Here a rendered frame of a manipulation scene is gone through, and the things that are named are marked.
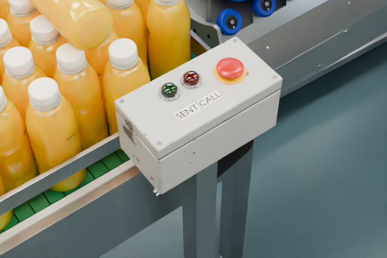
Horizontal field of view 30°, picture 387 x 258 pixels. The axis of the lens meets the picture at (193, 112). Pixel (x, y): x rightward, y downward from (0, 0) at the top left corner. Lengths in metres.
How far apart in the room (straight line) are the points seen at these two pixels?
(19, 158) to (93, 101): 0.13
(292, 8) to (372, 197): 1.01
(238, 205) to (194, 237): 0.56
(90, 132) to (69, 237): 0.16
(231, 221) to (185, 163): 0.87
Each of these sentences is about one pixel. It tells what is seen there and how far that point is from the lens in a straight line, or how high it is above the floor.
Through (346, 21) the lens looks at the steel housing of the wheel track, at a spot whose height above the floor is 0.85.
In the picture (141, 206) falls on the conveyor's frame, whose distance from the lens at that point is 1.18.
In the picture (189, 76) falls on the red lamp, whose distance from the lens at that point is 0.93.
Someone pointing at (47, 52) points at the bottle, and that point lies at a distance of 1.05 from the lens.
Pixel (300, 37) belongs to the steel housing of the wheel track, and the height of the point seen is 0.86.
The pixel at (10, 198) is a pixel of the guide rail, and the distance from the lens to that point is 1.01.
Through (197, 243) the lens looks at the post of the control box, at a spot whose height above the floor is 0.74.
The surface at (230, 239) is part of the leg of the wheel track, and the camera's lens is 1.87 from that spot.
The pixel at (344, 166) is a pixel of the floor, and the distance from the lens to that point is 2.25.
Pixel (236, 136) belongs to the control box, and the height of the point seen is 1.03.
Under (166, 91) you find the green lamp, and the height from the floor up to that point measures 1.11.
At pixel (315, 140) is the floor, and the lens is 2.30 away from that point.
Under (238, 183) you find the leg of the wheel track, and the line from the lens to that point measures 1.67.
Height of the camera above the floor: 1.80
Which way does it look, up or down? 50 degrees down
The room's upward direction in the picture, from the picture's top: straight up
